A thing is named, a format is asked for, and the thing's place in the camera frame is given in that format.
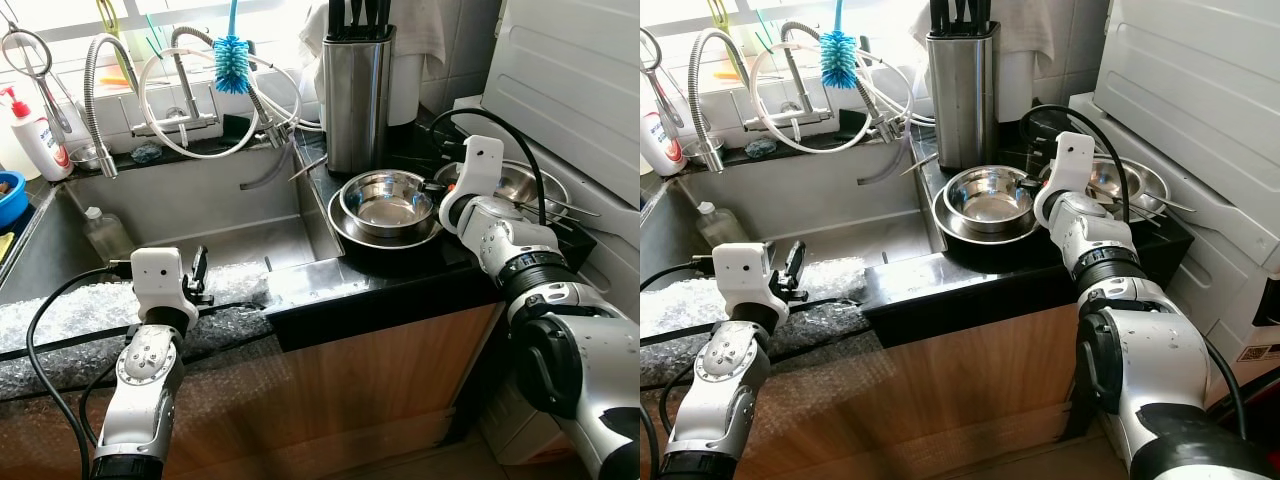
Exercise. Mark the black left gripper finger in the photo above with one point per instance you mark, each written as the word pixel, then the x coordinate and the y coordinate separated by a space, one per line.
pixel 199 268
pixel 796 264

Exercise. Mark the steel bowl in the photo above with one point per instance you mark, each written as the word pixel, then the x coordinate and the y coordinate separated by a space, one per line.
pixel 525 185
pixel 988 200
pixel 1145 180
pixel 385 205

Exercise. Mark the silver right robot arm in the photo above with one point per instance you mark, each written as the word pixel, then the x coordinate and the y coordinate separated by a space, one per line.
pixel 560 360
pixel 1150 360

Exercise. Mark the clear bubble wrap sheet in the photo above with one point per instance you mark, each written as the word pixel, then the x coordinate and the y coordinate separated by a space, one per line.
pixel 835 280
pixel 230 285

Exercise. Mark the stainless steel sink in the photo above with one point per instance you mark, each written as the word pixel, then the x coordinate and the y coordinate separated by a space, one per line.
pixel 840 205
pixel 220 210

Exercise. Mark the steel plate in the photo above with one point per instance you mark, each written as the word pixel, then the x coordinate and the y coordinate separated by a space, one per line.
pixel 1165 195
pixel 385 243
pixel 985 239
pixel 562 205

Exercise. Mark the clear plastic bottle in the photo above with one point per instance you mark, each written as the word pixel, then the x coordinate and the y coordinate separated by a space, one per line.
pixel 728 235
pixel 110 238

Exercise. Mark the steel knife block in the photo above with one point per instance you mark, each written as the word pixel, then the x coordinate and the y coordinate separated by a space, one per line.
pixel 962 100
pixel 358 105

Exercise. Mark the blue grey scrubber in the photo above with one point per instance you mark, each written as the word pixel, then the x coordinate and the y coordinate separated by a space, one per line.
pixel 148 153
pixel 762 148

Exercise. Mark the small steel cup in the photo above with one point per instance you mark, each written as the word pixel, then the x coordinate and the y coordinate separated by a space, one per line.
pixel 90 158
pixel 705 153

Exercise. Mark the steel spoon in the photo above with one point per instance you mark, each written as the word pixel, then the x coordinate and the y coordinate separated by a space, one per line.
pixel 585 210
pixel 1180 205

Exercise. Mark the chrome gooseneck tap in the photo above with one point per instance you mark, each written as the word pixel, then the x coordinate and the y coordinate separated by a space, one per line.
pixel 788 117
pixel 175 123

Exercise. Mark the dark green scouring sponge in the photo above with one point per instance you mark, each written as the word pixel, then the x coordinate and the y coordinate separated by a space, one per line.
pixel 237 124
pixel 853 119

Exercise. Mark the white hanging towel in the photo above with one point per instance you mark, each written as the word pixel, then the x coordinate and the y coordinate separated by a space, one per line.
pixel 1032 22
pixel 428 25

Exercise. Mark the white ribbed plastic panel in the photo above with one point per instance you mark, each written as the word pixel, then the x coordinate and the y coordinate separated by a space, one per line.
pixel 570 80
pixel 1190 100

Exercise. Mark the wooden base cabinet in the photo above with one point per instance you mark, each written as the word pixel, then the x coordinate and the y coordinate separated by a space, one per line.
pixel 950 380
pixel 350 380

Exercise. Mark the white soap bottle red pump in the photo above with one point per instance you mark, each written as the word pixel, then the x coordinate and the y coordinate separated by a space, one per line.
pixel 660 145
pixel 42 145

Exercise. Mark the white washing machine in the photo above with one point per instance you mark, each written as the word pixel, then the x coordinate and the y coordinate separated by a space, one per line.
pixel 615 240
pixel 1215 270

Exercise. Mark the yellow cloth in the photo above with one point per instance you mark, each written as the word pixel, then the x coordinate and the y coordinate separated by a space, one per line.
pixel 6 248

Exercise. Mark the blue plastic bowl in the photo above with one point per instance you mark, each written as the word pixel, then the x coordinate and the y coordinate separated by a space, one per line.
pixel 10 212

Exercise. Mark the blue bottle brush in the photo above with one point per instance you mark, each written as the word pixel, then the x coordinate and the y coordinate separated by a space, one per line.
pixel 838 60
pixel 231 65

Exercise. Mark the grey brown rag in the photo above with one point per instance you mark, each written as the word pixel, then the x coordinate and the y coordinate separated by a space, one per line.
pixel 9 186

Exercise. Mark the yellow green plastic utensil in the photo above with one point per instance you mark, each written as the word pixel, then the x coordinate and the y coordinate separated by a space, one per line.
pixel 719 13
pixel 107 15

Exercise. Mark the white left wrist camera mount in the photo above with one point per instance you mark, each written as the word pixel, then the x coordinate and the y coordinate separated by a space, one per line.
pixel 745 278
pixel 160 280

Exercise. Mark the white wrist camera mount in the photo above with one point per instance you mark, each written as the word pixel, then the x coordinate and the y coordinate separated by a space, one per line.
pixel 745 278
pixel 482 170
pixel 160 280
pixel 1072 165

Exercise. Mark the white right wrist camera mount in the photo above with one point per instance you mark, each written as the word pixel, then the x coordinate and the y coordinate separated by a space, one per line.
pixel 482 170
pixel 1072 165

